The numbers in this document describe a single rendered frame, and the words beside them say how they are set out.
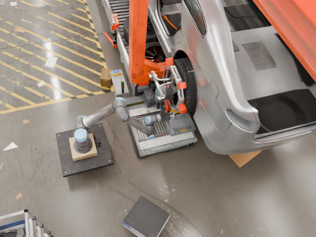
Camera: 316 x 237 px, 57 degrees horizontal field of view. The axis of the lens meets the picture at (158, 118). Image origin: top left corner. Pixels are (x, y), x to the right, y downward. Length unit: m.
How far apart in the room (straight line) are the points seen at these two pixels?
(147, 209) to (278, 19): 2.67
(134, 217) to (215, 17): 2.21
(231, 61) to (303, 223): 2.38
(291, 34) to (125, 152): 3.23
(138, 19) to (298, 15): 2.30
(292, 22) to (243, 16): 3.80
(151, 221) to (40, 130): 2.00
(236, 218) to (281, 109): 1.43
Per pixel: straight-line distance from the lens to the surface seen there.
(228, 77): 2.68
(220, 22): 2.94
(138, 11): 3.19
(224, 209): 3.90
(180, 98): 3.32
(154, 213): 3.37
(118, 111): 3.15
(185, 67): 3.37
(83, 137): 3.43
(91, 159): 3.65
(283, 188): 4.31
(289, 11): 1.15
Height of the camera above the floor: 3.58
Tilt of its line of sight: 56 degrees down
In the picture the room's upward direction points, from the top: 9 degrees clockwise
